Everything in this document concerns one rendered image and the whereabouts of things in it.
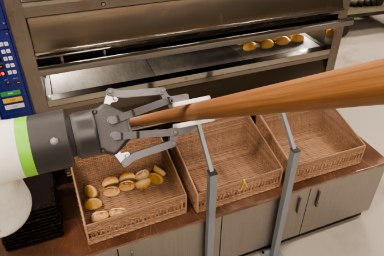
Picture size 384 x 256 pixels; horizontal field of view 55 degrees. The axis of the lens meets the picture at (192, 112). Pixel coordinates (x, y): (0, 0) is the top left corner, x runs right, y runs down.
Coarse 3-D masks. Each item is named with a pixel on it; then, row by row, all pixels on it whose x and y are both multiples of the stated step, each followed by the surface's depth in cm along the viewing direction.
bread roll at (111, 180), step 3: (108, 177) 222; (111, 177) 222; (114, 177) 223; (105, 180) 221; (108, 180) 220; (111, 180) 220; (114, 180) 221; (117, 180) 222; (102, 183) 221; (105, 183) 220; (108, 183) 220; (111, 183) 220; (114, 183) 222; (117, 183) 224; (105, 186) 220
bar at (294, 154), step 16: (144, 128) 180; (288, 128) 200; (208, 160) 184; (288, 160) 203; (208, 176) 184; (288, 176) 206; (208, 192) 190; (288, 192) 213; (208, 208) 196; (208, 224) 202; (208, 240) 210
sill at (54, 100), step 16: (320, 48) 248; (224, 64) 229; (240, 64) 229; (256, 64) 231; (272, 64) 236; (144, 80) 212; (160, 80) 213; (176, 80) 216; (48, 96) 198; (64, 96) 198; (80, 96) 200; (96, 96) 203
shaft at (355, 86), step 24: (336, 72) 27; (360, 72) 24; (240, 96) 43; (264, 96) 37; (288, 96) 33; (312, 96) 29; (336, 96) 27; (360, 96) 25; (144, 120) 106; (168, 120) 79; (192, 120) 65
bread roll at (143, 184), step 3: (141, 180) 220; (144, 180) 220; (147, 180) 221; (150, 180) 224; (135, 183) 220; (138, 183) 219; (141, 183) 219; (144, 183) 220; (147, 183) 221; (135, 186) 220; (138, 186) 219; (141, 186) 219; (144, 186) 220; (147, 186) 222; (141, 189) 221
